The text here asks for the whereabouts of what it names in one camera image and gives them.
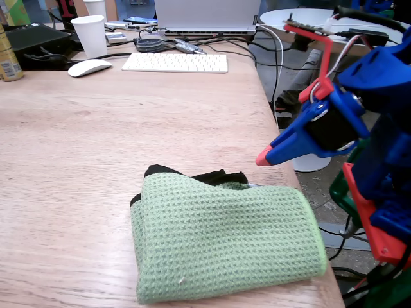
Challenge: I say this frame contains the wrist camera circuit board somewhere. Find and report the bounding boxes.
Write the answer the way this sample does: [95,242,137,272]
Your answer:
[282,12,333,35]

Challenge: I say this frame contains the green plastic base part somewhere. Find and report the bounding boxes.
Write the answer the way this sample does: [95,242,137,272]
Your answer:
[364,275,411,308]

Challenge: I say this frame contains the white computer mouse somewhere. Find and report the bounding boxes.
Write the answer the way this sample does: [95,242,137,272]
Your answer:
[67,58,113,78]

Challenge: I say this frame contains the black rectangular device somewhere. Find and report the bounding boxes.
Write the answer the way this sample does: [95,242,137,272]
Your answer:
[348,28,390,46]

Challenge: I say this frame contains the green yellow carton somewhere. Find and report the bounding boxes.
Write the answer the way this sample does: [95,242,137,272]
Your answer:
[0,0,31,27]

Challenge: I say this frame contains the white round table base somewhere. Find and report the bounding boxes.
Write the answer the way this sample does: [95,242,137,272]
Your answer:
[290,153,332,173]

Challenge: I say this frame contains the blue gripper body black motor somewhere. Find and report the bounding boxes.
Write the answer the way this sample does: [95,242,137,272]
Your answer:
[304,83,371,151]

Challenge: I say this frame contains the green knitted cloth black edge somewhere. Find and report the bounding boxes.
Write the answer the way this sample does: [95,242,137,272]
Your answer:
[130,164,328,305]

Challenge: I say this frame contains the white paper cup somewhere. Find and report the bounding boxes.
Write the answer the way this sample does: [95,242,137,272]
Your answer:
[70,15,108,59]
[83,0,108,21]

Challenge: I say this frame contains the blue smartphone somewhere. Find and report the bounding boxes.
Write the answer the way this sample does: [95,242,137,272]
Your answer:
[123,16,159,25]

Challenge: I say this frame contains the small white box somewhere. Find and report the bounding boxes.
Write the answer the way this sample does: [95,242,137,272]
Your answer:
[105,31,128,44]

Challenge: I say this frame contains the green plastic clamp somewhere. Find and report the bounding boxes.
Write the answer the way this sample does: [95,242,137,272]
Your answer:
[329,171,365,222]

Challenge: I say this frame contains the silver flat device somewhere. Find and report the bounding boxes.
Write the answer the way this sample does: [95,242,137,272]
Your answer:
[103,20,133,31]

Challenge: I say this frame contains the black desk cable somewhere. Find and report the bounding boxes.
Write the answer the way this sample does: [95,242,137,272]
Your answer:
[205,35,322,72]

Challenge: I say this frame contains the white cable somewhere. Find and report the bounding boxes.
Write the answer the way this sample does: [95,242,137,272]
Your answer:
[255,24,285,128]

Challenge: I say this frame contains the grey taped object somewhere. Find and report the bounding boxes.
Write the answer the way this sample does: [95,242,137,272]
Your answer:
[173,38,208,55]

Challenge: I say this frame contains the thick black cable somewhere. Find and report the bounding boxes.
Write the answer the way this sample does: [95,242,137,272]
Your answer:
[333,5,410,33]

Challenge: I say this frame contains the white and red servo wires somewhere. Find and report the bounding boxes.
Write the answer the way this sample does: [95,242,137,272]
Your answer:
[310,33,373,103]

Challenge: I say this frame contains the white round table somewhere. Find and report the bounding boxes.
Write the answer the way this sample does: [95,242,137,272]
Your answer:
[259,8,411,58]

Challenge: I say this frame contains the black box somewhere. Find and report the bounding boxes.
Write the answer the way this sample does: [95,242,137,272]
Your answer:
[5,24,73,71]

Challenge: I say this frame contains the silver laptop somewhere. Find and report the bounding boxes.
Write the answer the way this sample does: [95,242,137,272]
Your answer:
[153,0,262,36]

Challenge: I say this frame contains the black shoe with red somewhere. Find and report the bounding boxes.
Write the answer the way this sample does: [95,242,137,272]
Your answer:
[268,89,309,130]

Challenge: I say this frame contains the blue plastic robot part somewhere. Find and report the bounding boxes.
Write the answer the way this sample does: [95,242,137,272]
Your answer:
[350,0,395,19]

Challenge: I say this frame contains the yellow drink can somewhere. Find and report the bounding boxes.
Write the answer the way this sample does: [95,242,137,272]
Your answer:
[0,24,25,82]

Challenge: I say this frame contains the red robot base plate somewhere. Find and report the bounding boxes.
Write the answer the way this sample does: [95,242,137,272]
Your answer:
[342,162,411,270]

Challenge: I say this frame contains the black bottle red letter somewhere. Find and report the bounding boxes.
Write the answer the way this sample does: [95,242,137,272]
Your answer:
[55,0,80,31]

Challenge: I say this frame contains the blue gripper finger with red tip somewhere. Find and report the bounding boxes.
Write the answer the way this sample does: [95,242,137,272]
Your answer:
[256,100,360,167]

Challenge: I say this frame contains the black round disc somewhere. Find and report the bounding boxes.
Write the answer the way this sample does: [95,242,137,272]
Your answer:
[136,37,165,54]

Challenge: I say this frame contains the red camera mount bracket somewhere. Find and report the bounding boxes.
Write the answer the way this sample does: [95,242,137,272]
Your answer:
[282,22,335,104]

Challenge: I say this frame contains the grey trouser leg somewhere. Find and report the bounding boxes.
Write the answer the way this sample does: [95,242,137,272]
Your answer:
[287,48,324,96]

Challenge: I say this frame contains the white keyboard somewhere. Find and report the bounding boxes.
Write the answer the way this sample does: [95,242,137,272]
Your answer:
[121,53,229,74]

